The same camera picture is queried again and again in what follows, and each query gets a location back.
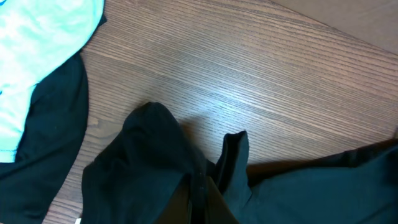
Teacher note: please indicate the light blue printed t-shirt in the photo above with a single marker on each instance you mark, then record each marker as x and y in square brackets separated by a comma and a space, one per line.
[37, 36]

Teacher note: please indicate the black t-shirt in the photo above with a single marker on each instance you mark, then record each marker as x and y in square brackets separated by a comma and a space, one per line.
[133, 179]

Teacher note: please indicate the black garment under pile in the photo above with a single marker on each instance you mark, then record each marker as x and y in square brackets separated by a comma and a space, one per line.
[54, 131]

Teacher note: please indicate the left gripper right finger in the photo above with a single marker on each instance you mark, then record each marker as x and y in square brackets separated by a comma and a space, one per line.
[216, 209]

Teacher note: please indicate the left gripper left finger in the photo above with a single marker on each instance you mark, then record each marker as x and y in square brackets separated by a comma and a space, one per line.
[179, 208]

